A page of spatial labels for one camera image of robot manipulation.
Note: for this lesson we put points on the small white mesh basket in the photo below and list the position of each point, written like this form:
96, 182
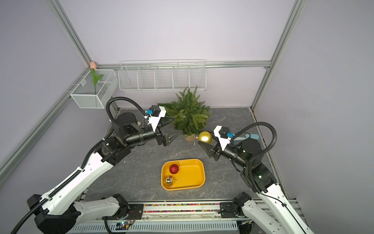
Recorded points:
83, 93

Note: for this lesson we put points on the gold ball ornament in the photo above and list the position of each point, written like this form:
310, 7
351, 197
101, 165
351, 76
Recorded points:
205, 137

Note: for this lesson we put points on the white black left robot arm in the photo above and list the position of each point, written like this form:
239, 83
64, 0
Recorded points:
57, 211

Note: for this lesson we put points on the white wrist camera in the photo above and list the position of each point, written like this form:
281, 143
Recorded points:
224, 136
154, 115

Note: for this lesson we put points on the pink artificial tulip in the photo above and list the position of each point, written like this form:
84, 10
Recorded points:
95, 77

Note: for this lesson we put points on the long white wire basket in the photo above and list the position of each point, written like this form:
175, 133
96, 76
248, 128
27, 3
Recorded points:
158, 75

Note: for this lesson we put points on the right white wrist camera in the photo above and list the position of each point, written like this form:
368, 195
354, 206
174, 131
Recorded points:
224, 136

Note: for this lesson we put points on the yellow plastic tray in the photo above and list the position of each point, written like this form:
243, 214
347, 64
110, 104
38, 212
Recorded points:
190, 176

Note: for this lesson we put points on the red ball ornament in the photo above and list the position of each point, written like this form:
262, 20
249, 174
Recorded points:
174, 169

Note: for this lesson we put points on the small green christmas tree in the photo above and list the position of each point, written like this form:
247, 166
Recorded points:
189, 112

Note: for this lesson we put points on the silver ball ornament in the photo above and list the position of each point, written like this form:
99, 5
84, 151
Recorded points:
169, 181

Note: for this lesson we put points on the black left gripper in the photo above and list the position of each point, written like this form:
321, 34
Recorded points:
161, 139

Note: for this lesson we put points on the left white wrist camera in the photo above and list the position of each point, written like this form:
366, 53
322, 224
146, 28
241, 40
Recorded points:
154, 115

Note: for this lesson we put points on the teal plastic scoop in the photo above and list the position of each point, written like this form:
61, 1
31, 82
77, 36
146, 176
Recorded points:
247, 135

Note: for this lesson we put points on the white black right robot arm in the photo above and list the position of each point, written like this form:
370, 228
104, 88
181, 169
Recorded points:
248, 154

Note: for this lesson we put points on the small green circuit board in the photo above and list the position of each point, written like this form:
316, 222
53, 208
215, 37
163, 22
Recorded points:
122, 226

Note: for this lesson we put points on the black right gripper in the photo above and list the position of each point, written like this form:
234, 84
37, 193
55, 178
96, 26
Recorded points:
212, 150

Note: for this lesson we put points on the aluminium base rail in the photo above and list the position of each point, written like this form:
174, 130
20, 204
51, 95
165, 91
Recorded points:
171, 217

